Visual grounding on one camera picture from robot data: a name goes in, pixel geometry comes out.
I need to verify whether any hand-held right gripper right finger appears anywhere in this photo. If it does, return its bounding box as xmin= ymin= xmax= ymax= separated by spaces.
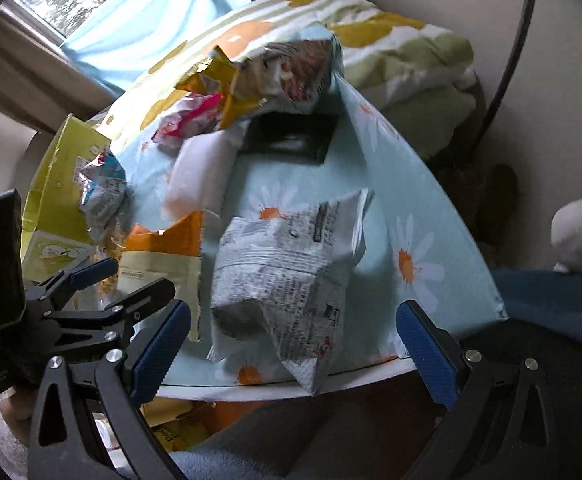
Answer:
xmin=396 ymin=300 xmax=558 ymax=480

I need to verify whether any black rectangular tray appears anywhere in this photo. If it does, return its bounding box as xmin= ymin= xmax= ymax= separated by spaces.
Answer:
xmin=243 ymin=112 xmax=340 ymax=166

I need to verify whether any pink and white snack packet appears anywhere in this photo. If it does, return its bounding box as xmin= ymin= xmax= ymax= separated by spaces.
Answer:
xmin=151 ymin=92 xmax=225 ymax=149

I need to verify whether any light blue curtain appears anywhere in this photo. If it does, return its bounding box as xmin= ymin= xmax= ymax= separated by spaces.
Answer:
xmin=58 ymin=0 xmax=253 ymax=97

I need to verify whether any yellow-green cardboard box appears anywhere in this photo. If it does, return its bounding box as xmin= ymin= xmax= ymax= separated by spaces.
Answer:
xmin=21 ymin=112 xmax=134 ymax=285

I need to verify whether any blue and white snack packet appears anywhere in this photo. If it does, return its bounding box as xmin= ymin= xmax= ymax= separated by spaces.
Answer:
xmin=78 ymin=147 xmax=133 ymax=232

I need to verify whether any black curved pole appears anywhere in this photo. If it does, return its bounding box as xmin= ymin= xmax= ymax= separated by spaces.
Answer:
xmin=471 ymin=0 xmax=540 ymax=152

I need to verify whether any dark blue cushion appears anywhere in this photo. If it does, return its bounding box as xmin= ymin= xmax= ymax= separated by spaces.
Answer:
xmin=491 ymin=267 xmax=582 ymax=362

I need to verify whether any daisy print tablecloth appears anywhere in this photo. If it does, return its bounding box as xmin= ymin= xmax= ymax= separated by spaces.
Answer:
xmin=111 ymin=75 xmax=510 ymax=402

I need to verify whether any plain white snack packet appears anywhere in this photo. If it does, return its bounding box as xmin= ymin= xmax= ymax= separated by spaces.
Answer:
xmin=163 ymin=130 xmax=246 ymax=217

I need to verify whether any large multicolour snack bag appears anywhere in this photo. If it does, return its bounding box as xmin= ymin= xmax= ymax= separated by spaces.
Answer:
xmin=231 ymin=22 xmax=345 ymax=117

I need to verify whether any clear packet of lattice crisps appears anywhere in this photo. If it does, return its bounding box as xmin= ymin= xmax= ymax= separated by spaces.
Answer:
xmin=74 ymin=237 xmax=123 ymax=311

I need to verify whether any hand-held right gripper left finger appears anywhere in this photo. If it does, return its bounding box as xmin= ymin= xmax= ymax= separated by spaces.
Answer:
xmin=27 ymin=300 xmax=192 ymax=480

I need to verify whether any floral striped blanket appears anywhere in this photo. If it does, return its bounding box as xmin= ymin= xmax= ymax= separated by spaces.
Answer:
xmin=88 ymin=0 xmax=478 ymax=157

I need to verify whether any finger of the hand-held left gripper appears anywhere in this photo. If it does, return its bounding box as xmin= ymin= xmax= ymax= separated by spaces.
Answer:
xmin=24 ymin=257 xmax=120 ymax=313
xmin=41 ymin=277 xmax=177 ymax=357

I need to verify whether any orange and cream snack packet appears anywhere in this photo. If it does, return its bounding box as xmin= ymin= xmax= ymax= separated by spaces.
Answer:
xmin=118 ymin=210 xmax=205 ymax=343

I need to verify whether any yellow snack packet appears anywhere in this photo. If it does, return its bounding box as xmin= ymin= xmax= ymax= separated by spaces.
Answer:
xmin=175 ymin=45 xmax=268 ymax=132

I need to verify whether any yellow printed bag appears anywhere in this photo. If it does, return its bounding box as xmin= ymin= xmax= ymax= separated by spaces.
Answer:
xmin=141 ymin=399 xmax=232 ymax=454

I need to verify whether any grey newsprint snack packet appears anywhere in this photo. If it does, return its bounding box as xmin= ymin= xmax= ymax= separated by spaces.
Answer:
xmin=206 ymin=187 xmax=375 ymax=397

